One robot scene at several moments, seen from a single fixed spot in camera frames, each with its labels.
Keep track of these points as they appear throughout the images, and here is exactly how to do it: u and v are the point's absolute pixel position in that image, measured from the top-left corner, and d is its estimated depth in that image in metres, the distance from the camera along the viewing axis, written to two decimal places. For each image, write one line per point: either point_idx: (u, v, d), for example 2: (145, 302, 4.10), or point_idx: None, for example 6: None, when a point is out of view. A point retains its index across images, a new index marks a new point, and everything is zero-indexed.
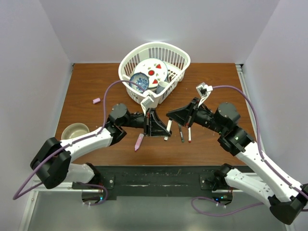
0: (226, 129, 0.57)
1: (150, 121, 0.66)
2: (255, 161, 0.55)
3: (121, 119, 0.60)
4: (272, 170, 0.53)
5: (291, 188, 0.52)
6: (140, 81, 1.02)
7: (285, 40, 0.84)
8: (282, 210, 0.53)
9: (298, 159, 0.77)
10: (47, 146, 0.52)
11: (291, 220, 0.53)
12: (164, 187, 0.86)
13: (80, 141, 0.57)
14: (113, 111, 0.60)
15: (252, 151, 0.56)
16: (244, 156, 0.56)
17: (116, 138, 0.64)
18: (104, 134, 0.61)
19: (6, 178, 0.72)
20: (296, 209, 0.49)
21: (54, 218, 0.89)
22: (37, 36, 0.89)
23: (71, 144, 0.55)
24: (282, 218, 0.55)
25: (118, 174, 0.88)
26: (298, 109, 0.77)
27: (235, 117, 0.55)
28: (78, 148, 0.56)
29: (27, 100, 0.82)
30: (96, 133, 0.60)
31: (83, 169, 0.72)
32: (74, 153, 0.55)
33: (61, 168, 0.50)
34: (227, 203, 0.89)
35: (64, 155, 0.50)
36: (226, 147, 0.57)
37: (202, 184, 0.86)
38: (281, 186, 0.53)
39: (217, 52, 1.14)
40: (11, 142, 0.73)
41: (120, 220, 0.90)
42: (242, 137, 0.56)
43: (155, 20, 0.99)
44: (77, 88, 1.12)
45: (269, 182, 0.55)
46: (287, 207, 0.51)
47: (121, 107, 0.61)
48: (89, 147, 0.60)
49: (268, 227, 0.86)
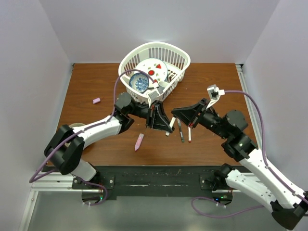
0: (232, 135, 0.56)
1: (154, 114, 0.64)
2: (259, 168, 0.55)
3: (127, 107, 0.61)
4: (276, 177, 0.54)
5: (295, 196, 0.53)
6: (141, 81, 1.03)
7: (285, 40, 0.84)
8: (284, 215, 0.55)
9: (298, 159, 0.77)
10: (61, 132, 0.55)
11: (293, 224, 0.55)
12: (164, 187, 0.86)
13: (92, 128, 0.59)
14: (118, 101, 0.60)
15: (257, 158, 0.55)
16: (248, 162, 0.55)
17: (124, 126, 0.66)
18: (113, 122, 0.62)
19: (6, 178, 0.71)
20: (300, 215, 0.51)
21: (54, 217, 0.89)
22: (37, 36, 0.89)
23: (83, 131, 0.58)
24: (282, 222, 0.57)
25: (118, 174, 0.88)
26: (298, 109, 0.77)
27: (243, 126, 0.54)
28: (89, 134, 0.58)
29: (26, 100, 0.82)
30: (106, 121, 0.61)
31: (87, 165, 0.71)
32: (87, 139, 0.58)
33: (76, 151, 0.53)
34: (227, 203, 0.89)
35: (78, 139, 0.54)
36: (229, 153, 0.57)
37: (202, 184, 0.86)
38: (284, 193, 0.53)
39: (217, 52, 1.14)
40: (10, 142, 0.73)
41: (120, 220, 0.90)
42: (246, 144, 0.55)
43: (155, 20, 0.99)
44: (77, 88, 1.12)
45: (272, 188, 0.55)
46: (289, 213, 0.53)
47: (125, 97, 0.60)
48: (100, 135, 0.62)
49: (268, 227, 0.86)
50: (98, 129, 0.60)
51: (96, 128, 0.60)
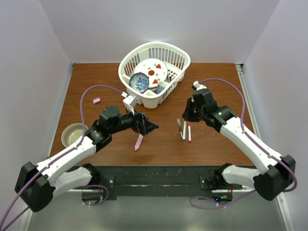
0: (205, 105, 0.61)
1: (143, 119, 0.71)
2: (236, 133, 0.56)
3: (112, 119, 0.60)
4: (252, 140, 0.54)
5: (270, 159, 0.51)
6: (141, 81, 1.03)
7: (285, 39, 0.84)
8: (262, 182, 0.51)
9: (298, 159, 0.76)
10: (24, 172, 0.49)
11: (273, 194, 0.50)
12: (164, 186, 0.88)
13: (58, 160, 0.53)
14: (103, 112, 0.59)
15: (234, 125, 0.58)
16: (225, 128, 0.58)
17: (101, 144, 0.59)
18: (85, 145, 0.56)
19: (6, 179, 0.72)
20: (274, 177, 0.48)
21: (54, 218, 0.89)
22: (37, 36, 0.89)
23: (47, 167, 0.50)
24: (264, 195, 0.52)
25: (118, 174, 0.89)
26: (298, 109, 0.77)
27: (207, 94, 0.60)
28: (56, 169, 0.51)
29: (27, 100, 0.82)
30: (75, 146, 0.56)
31: (76, 176, 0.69)
32: (53, 175, 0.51)
33: (42, 192, 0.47)
34: (227, 203, 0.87)
35: (41, 180, 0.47)
36: (210, 122, 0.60)
37: (202, 184, 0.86)
38: (260, 155, 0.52)
39: (217, 52, 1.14)
40: (10, 142, 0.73)
41: (120, 220, 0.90)
42: (224, 113, 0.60)
43: (155, 20, 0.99)
44: (77, 88, 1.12)
45: (250, 154, 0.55)
46: (264, 175, 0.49)
47: (113, 109, 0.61)
48: (71, 163, 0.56)
49: (268, 228, 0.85)
50: (67, 159, 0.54)
51: (64, 159, 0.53)
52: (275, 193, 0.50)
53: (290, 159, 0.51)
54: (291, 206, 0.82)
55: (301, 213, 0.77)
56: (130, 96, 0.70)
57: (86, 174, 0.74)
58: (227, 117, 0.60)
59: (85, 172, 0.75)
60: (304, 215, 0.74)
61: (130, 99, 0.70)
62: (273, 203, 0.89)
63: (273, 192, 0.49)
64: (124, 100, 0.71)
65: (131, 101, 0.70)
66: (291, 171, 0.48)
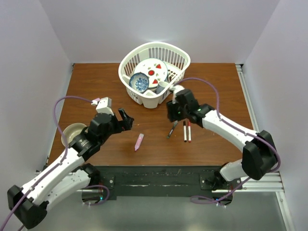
0: (187, 104, 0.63)
1: (124, 114, 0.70)
2: (215, 122, 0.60)
3: (103, 126, 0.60)
4: (228, 124, 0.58)
5: (246, 135, 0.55)
6: (141, 81, 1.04)
7: (285, 39, 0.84)
8: (248, 163, 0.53)
9: (298, 159, 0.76)
10: (10, 196, 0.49)
11: (261, 172, 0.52)
12: (164, 186, 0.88)
13: (43, 180, 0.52)
14: (95, 119, 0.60)
15: (212, 116, 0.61)
16: (205, 121, 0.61)
17: (89, 152, 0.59)
18: (70, 159, 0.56)
19: (7, 178, 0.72)
20: (251, 150, 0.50)
21: (54, 219, 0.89)
22: (36, 36, 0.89)
23: (32, 188, 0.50)
24: (253, 175, 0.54)
25: (118, 174, 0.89)
26: (298, 109, 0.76)
27: (188, 94, 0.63)
28: (42, 188, 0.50)
29: (26, 100, 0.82)
30: (59, 162, 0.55)
31: (72, 184, 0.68)
32: (40, 196, 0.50)
33: (31, 214, 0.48)
34: (227, 203, 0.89)
35: (28, 203, 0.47)
36: (192, 120, 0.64)
37: (202, 184, 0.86)
38: (237, 135, 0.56)
39: (217, 53, 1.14)
40: (11, 141, 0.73)
41: (120, 220, 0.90)
42: (203, 109, 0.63)
43: (154, 20, 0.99)
44: (77, 89, 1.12)
45: (230, 137, 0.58)
46: (245, 154, 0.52)
47: (104, 116, 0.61)
48: (60, 179, 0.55)
49: (268, 227, 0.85)
50: (52, 176, 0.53)
51: (49, 177, 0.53)
52: (261, 168, 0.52)
53: (265, 133, 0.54)
54: (291, 206, 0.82)
55: (301, 213, 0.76)
56: (104, 100, 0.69)
57: (83, 178, 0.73)
58: (208, 112, 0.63)
59: (82, 174, 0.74)
60: (304, 215, 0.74)
61: (105, 102, 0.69)
62: (273, 203, 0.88)
63: (258, 166, 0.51)
64: (98, 107, 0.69)
65: (107, 103, 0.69)
66: (266, 142, 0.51)
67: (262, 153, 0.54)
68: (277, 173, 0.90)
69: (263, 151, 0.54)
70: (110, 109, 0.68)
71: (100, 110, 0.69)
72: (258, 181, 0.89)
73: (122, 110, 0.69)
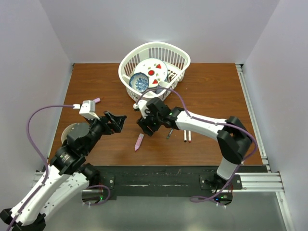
0: (158, 111, 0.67)
1: (111, 117, 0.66)
2: (187, 121, 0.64)
3: (83, 139, 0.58)
4: (199, 120, 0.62)
5: (217, 126, 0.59)
6: (141, 81, 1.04)
7: (285, 39, 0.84)
8: (226, 151, 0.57)
9: (298, 159, 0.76)
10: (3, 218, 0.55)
11: (240, 155, 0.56)
12: (164, 187, 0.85)
13: (29, 202, 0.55)
14: (72, 132, 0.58)
15: (183, 116, 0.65)
16: (179, 122, 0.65)
17: (72, 167, 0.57)
18: (52, 179, 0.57)
19: (7, 178, 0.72)
20: (225, 137, 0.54)
21: (54, 218, 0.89)
22: (36, 36, 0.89)
23: (19, 212, 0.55)
24: (235, 160, 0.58)
25: (118, 174, 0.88)
26: (297, 109, 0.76)
27: (156, 102, 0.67)
28: (28, 211, 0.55)
29: (27, 100, 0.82)
30: (41, 184, 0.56)
31: (69, 189, 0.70)
32: (29, 217, 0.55)
33: None
34: (227, 203, 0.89)
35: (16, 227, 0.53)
36: (167, 125, 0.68)
37: (202, 184, 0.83)
38: (209, 127, 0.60)
39: (217, 52, 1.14)
40: (11, 141, 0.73)
41: (120, 220, 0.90)
42: (174, 111, 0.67)
43: (154, 20, 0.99)
44: (77, 89, 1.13)
45: (205, 132, 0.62)
46: (220, 141, 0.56)
47: (82, 127, 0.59)
48: (48, 196, 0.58)
49: (268, 227, 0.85)
50: (36, 199, 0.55)
51: (34, 199, 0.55)
52: (239, 151, 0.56)
53: (233, 119, 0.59)
54: (291, 206, 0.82)
55: (301, 214, 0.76)
56: (86, 104, 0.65)
57: (81, 182, 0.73)
58: (180, 114, 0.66)
59: (79, 178, 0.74)
60: (304, 215, 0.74)
61: (87, 106, 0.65)
62: (273, 203, 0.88)
63: (236, 151, 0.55)
64: (81, 111, 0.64)
65: (89, 108, 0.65)
66: (235, 126, 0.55)
67: (236, 138, 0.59)
68: (277, 173, 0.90)
69: (237, 136, 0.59)
70: (94, 114, 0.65)
71: (85, 115, 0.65)
72: (258, 181, 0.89)
73: (108, 113, 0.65)
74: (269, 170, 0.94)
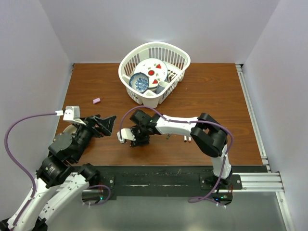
0: (140, 121, 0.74)
1: (98, 121, 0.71)
2: (165, 125, 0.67)
3: (67, 149, 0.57)
4: (174, 121, 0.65)
5: (190, 123, 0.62)
6: (141, 81, 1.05)
7: (285, 39, 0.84)
8: (204, 147, 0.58)
9: (298, 159, 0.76)
10: None
11: (216, 149, 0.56)
12: (164, 187, 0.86)
13: (22, 215, 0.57)
14: (55, 144, 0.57)
15: (161, 122, 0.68)
16: (159, 128, 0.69)
17: (59, 178, 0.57)
18: (41, 192, 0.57)
19: (7, 178, 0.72)
20: (198, 134, 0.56)
21: (54, 219, 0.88)
22: (36, 36, 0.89)
23: (15, 224, 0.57)
24: (214, 154, 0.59)
25: (118, 174, 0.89)
26: (297, 109, 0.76)
27: (138, 113, 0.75)
28: (23, 224, 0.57)
29: (27, 100, 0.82)
30: (30, 198, 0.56)
31: (68, 193, 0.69)
32: (25, 227, 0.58)
33: None
34: (227, 203, 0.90)
35: None
36: (150, 132, 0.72)
37: (202, 184, 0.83)
38: (184, 126, 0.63)
39: (217, 52, 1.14)
40: (11, 142, 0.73)
41: (120, 221, 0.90)
42: (153, 118, 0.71)
43: (154, 20, 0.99)
44: (77, 89, 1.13)
45: (182, 131, 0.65)
46: (194, 138, 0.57)
47: (64, 138, 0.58)
48: (42, 206, 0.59)
49: (269, 227, 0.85)
50: (28, 212, 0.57)
51: (26, 212, 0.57)
52: (214, 146, 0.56)
53: (204, 115, 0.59)
54: (291, 206, 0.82)
55: (301, 213, 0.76)
56: (70, 111, 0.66)
57: (81, 184, 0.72)
58: (158, 120, 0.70)
59: (79, 179, 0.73)
60: (304, 215, 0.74)
61: (70, 113, 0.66)
62: (273, 203, 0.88)
63: (211, 145, 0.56)
64: (64, 118, 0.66)
65: (73, 115, 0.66)
66: (206, 122, 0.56)
67: (211, 134, 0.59)
68: (277, 173, 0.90)
69: (212, 131, 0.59)
70: (79, 121, 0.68)
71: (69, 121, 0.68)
72: (258, 181, 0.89)
73: (93, 118, 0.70)
74: (269, 170, 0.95)
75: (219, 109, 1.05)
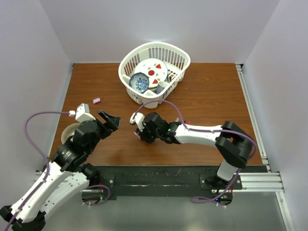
0: (157, 127, 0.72)
1: (105, 115, 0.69)
2: (186, 134, 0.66)
3: (89, 134, 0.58)
4: (196, 130, 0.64)
5: (214, 133, 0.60)
6: (141, 81, 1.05)
7: (285, 39, 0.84)
8: (230, 158, 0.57)
9: (299, 160, 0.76)
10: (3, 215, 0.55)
11: (242, 160, 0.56)
12: (164, 187, 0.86)
13: (30, 199, 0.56)
14: (81, 128, 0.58)
15: (181, 130, 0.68)
16: (177, 136, 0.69)
17: (74, 164, 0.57)
18: (53, 176, 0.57)
19: (7, 178, 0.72)
20: (224, 145, 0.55)
21: (54, 219, 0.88)
22: (36, 36, 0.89)
23: (20, 209, 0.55)
24: (238, 164, 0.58)
25: (118, 174, 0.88)
26: (297, 109, 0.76)
27: (155, 118, 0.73)
28: (29, 208, 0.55)
29: (27, 101, 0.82)
30: (42, 180, 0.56)
31: (69, 189, 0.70)
32: (30, 214, 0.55)
33: None
34: (227, 203, 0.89)
35: (18, 224, 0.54)
36: (168, 141, 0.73)
37: (202, 184, 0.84)
38: (207, 136, 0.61)
39: (217, 52, 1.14)
40: (11, 142, 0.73)
41: (120, 220, 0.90)
42: (173, 127, 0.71)
43: (154, 21, 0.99)
44: (77, 89, 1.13)
45: (203, 140, 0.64)
46: (220, 148, 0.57)
47: (90, 125, 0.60)
48: (50, 192, 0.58)
49: (268, 227, 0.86)
50: (37, 196, 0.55)
51: (34, 197, 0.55)
52: (240, 156, 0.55)
53: (229, 123, 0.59)
54: (291, 206, 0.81)
55: (300, 213, 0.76)
56: (81, 107, 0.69)
57: (82, 181, 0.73)
58: (177, 128, 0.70)
59: (80, 177, 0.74)
60: (303, 214, 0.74)
61: (82, 109, 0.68)
62: (273, 203, 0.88)
63: (237, 155, 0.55)
64: (76, 116, 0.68)
65: (83, 109, 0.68)
66: (233, 132, 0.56)
67: (236, 142, 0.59)
68: (277, 173, 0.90)
69: (237, 139, 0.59)
70: (89, 115, 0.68)
71: (81, 119, 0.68)
72: (258, 181, 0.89)
73: (102, 110, 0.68)
74: (269, 170, 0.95)
75: (219, 109, 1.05)
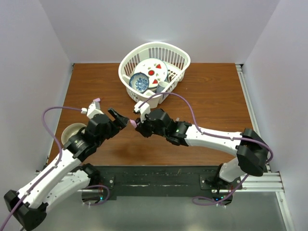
0: (166, 127, 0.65)
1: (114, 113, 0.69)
2: (198, 138, 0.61)
3: (102, 126, 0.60)
4: (211, 135, 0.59)
5: (234, 140, 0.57)
6: (141, 81, 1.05)
7: (285, 40, 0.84)
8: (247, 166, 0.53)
9: (299, 160, 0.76)
10: (7, 200, 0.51)
11: (261, 170, 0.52)
12: (165, 187, 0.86)
13: (38, 183, 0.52)
14: (94, 119, 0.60)
15: (193, 133, 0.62)
16: (187, 139, 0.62)
17: (85, 153, 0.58)
18: (65, 162, 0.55)
19: (7, 178, 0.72)
20: (246, 153, 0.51)
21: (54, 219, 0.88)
22: (37, 36, 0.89)
23: (28, 193, 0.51)
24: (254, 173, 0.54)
25: (118, 174, 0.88)
26: (297, 109, 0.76)
27: (164, 117, 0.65)
28: (37, 193, 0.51)
29: (27, 101, 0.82)
30: (54, 165, 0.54)
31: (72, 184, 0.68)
32: (37, 200, 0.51)
33: (27, 219, 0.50)
34: (227, 203, 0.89)
35: (25, 208, 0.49)
36: (176, 142, 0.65)
37: (202, 184, 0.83)
38: (224, 143, 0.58)
39: (217, 53, 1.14)
40: (12, 141, 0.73)
41: (120, 220, 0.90)
42: (181, 128, 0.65)
43: (154, 21, 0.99)
44: (77, 88, 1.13)
45: (218, 147, 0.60)
46: (238, 157, 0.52)
47: (103, 117, 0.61)
48: (57, 179, 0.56)
49: (268, 227, 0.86)
50: (48, 180, 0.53)
51: (44, 181, 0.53)
52: (259, 165, 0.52)
53: (249, 131, 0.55)
54: (291, 205, 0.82)
55: (300, 212, 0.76)
56: (91, 104, 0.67)
57: (83, 178, 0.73)
58: (187, 130, 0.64)
59: (81, 175, 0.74)
60: (304, 214, 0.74)
61: (92, 106, 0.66)
62: (273, 202, 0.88)
63: (256, 164, 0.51)
64: (88, 113, 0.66)
65: (95, 106, 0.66)
66: (254, 140, 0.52)
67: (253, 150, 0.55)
68: (277, 173, 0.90)
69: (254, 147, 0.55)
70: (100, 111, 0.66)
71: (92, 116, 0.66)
72: (258, 181, 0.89)
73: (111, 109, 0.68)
74: (269, 170, 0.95)
75: (219, 109, 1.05)
